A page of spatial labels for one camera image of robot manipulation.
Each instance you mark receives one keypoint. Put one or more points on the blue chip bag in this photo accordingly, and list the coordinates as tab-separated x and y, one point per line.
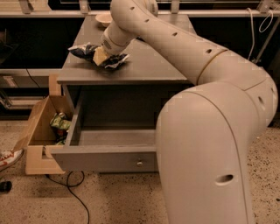
87	51

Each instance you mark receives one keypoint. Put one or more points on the beige bowl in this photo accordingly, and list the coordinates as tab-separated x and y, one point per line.
104	19

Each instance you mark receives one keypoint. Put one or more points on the grey open top drawer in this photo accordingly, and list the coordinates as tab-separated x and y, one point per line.
111	129

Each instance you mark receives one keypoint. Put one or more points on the red and white sneaker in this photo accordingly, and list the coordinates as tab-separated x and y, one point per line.
9	158

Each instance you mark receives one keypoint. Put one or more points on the green snack bag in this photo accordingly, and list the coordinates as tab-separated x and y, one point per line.
60	126

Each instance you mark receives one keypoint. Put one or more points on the black round object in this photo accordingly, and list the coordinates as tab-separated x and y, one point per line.
5	186

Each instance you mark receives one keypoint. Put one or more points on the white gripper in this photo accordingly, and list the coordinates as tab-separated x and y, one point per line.
108	45

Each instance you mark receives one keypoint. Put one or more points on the round metal drawer knob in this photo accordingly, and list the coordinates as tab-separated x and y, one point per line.
139	163

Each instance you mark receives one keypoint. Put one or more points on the cardboard box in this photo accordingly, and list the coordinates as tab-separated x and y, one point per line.
38	137

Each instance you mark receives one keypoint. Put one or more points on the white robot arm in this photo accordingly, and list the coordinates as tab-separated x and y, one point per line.
203	133

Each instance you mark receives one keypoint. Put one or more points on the white window rail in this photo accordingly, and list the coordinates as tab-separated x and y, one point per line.
191	8

